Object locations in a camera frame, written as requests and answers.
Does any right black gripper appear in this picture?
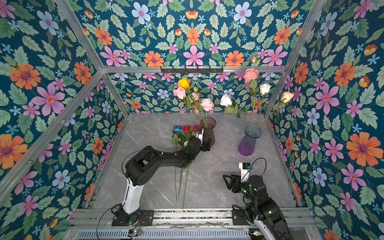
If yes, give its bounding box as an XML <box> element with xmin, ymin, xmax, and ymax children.
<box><xmin>222</xmin><ymin>173</ymin><xmax>259</xmax><ymax>206</ymax></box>

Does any dark mauve glass vase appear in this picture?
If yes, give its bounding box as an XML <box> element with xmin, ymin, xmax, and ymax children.
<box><xmin>201</xmin><ymin>117</ymin><xmax>217</xmax><ymax>148</ymax></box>

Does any artificial flower bunch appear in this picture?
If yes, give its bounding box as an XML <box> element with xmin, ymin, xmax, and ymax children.
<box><xmin>171</xmin><ymin>125</ymin><xmax>201</xmax><ymax>209</ymax></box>

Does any purple blue glass vase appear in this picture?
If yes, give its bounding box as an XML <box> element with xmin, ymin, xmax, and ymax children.
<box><xmin>238</xmin><ymin>125</ymin><xmax>263</xmax><ymax>157</ymax></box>

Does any large pink rose stem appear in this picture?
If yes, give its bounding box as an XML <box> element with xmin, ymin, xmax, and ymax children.
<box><xmin>199</xmin><ymin>99</ymin><xmax>214</xmax><ymax>127</ymax></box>

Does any pink rose spray stem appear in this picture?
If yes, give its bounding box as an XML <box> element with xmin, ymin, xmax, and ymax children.
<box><xmin>173</xmin><ymin>87</ymin><xmax>207</xmax><ymax>125</ymax></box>

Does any yellow orange rose stem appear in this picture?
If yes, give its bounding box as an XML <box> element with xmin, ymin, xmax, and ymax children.
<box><xmin>177</xmin><ymin>77</ymin><xmax>208</xmax><ymax>127</ymax></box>

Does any small white bud stem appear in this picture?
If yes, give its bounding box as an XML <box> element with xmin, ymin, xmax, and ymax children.
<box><xmin>254</xmin><ymin>83</ymin><xmax>272</xmax><ymax>122</ymax></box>

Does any cream white rose stem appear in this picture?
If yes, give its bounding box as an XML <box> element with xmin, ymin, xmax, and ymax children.
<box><xmin>265</xmin><ymin>91</ymin><xmax>294</xmax><ymax>121</ymax></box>

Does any pink carnation stem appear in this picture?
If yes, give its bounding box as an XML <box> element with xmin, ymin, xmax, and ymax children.
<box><xmin>245</xmin><ymin>57</ymin><xmax>260</xmax><ymax>129</ymax></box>

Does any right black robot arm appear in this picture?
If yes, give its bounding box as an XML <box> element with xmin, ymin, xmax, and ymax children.
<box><xmin>223</xmin><ymin>175</ymin><xmax>293</xmax><ymax>240</ymax></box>

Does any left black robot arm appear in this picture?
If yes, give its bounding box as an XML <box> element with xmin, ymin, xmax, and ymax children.
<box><xmin>114</xmin><ymin>137</ymin><xmax>212</xmax><ymax>226</ymax></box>

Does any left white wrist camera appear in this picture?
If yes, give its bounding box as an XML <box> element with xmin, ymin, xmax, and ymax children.
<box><xmin>195</xmin><ymin>129</ymin><xmax>204</xmax><ymax>144</ymax></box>

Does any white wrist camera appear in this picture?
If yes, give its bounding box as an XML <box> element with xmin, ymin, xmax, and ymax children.
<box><xmin>195</xmin><ymin>129</ymin><xmax>204</xmax><ymax>144</ymax></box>
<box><xmin>239</xmin><ymin>162</ymin><xmax>253</xmax><ymax>183</ymax></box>

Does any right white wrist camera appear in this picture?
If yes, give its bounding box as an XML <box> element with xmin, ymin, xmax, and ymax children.
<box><xmin>239</xmin><ymin>162</ymin><xmax>253</xmax><ymax>183</ymax></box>

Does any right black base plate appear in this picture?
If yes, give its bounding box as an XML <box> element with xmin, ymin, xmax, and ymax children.
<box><xmin>232</xmin><ymin>209</ymin><xmax>254</xmax><ymax>226</ymax></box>

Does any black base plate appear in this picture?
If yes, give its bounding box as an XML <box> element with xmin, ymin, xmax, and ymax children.
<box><xmin>232</xmin><ymin>209</ymin><xmax>254</xmax><ymax>226</ymax></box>
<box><xmin>112</xmin><ymin>210</ymin><xmax>155</xmax><ymax>227</ymax></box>

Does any aluminium mounting rail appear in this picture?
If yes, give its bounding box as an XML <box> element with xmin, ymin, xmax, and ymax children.
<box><xmin>69</xmin><ymin>208</ymin><xmax>315</xmax><ymax>228</ymax></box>

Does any black hook rail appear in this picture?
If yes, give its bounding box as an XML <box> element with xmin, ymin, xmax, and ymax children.
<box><xmin>160</xmin><ymin>66</ymin><xmax>224</xmax><ymax>74</ymax></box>

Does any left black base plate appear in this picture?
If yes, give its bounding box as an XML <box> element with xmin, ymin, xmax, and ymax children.
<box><xmin>112</xmin><ymin>210</ymin><xmax>155</xmax><ymax>227</ymax></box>

